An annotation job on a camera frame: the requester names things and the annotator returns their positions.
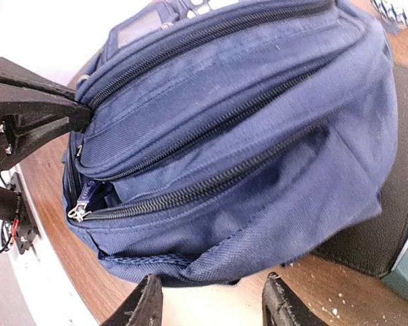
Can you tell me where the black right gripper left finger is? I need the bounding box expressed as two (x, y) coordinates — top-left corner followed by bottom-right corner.
(101, 274), (163, 326)

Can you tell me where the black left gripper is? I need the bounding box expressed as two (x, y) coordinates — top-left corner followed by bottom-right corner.
(0, 57), (92, 172)

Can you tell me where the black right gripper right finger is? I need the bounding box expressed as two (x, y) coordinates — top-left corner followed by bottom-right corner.
(262, 272), (326, 326)

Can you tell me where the navy blue student backpack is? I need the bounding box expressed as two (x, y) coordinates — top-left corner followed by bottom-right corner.
(63, 1), (398, 287)

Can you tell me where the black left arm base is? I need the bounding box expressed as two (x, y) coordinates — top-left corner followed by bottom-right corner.
(0, 173), (39, 255)

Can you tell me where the black flat pencil case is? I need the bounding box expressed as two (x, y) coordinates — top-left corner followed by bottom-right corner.
(313, 65), (408, 278)

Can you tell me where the aluminium front rail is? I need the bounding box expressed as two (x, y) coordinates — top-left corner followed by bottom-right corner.
(3, 164), (99, 325)

